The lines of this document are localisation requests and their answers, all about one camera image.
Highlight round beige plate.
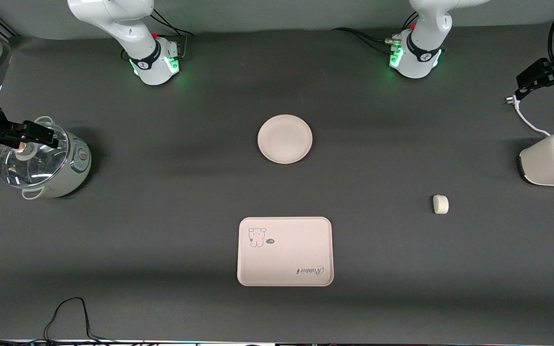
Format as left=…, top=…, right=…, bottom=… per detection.
left=257, top=114, right=313, bottom=165

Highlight beige tray with rabbit print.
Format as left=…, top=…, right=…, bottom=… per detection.
left=237, top=216, right=334, bottom=287

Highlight pale green electric pot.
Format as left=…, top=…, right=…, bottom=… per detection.
left=0, top=115, right=92, bottom=200

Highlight white two-slot toaster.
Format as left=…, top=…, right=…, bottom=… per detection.
left=519, top=131, right=554, bottom=186

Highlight white toaster power cable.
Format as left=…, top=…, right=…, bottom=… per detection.
left=505, top=95, right=552, bottom=137

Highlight black right arm base cables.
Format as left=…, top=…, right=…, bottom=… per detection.
left=150, top=9, right=194, bottom=61

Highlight black looped cable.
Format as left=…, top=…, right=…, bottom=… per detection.
left=44, top=297, right=114, bottom=343

